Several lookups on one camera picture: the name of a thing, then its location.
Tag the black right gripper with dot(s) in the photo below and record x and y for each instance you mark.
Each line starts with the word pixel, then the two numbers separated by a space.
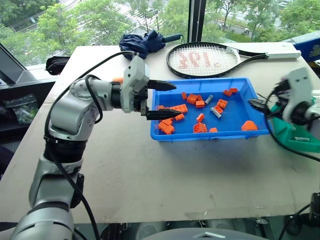
pixel 282 90

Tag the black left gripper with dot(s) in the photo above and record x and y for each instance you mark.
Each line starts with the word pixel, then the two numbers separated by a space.
pixel 141 100

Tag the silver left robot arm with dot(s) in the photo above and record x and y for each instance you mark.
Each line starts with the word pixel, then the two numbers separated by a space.
pixel 67 117

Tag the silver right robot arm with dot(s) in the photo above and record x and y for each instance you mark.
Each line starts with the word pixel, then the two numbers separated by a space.
pixel 313 112

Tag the blue plastic bin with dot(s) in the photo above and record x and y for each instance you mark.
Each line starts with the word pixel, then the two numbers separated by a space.
pixel 235 117

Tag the green plastic bin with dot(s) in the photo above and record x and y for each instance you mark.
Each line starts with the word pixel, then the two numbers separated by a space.
pixel 287 135

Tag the small orange brick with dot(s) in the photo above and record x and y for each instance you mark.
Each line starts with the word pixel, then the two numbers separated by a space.
pixel 213 130
pixel 184 96
pixel 160 107
pixel 233 90

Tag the flat orange brick plate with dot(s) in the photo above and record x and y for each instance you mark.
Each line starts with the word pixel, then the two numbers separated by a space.
pixel 180 108

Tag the orange building brick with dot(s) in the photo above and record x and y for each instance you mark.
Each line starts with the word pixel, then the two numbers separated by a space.
pixel 179 117
pixel 200 104
pixel 199 98
pixel 221 103
pixel 218 109
pixel 192 98
pixel 165 128
pixel 227 93
pixel 168 121
pixel 200 117

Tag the orange dome piece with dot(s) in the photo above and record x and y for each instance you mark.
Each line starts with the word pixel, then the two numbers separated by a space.
pixel 249 126

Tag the orange sloped brick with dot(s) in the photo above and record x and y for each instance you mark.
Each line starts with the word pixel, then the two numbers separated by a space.
pixel 200 128

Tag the black tennis racket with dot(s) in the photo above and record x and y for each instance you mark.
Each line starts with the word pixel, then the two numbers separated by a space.
pixel 200 60

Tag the navy folded umbrella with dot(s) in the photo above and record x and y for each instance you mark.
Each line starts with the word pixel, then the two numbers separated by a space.
pixel 140 43

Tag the blue cardboard box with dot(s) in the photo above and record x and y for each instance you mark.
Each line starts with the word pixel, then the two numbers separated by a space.
pixel 308 47

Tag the black folded bag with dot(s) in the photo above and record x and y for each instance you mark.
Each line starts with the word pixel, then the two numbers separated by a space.
pixel 57 64

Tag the black side shelf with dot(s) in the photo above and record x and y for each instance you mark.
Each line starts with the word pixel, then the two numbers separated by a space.
pixel 22 87

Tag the dark grey rounded cover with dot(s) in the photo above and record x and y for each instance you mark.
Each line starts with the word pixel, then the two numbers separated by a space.
pixel 202 235

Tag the clear bag of parts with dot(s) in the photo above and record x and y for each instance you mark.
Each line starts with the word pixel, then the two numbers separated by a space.
pixel 21 110

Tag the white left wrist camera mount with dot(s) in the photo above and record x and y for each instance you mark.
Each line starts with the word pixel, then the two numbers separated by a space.
pixel 135 72

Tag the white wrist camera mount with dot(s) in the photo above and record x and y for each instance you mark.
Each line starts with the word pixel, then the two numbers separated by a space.
pixel 298 85
pixel 135 72

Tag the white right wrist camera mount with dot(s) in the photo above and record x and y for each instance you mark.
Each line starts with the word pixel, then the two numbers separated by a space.
pixel 298 85

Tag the black window frame post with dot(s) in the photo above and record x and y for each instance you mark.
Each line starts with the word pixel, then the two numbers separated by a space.
pixel 196 20

